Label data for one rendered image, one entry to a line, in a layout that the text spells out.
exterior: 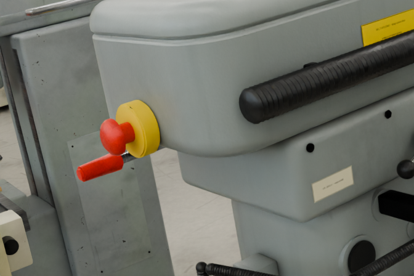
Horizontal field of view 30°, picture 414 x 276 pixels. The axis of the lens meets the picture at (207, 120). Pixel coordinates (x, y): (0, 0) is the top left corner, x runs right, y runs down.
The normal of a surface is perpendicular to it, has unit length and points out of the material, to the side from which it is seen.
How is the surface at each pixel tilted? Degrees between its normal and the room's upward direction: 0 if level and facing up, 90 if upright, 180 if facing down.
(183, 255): 0
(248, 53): 90
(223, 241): 0
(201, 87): 90
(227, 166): 90
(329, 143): 90
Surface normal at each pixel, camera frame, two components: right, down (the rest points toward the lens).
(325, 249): -0.06, 0.29
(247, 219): -0.80, 0.30
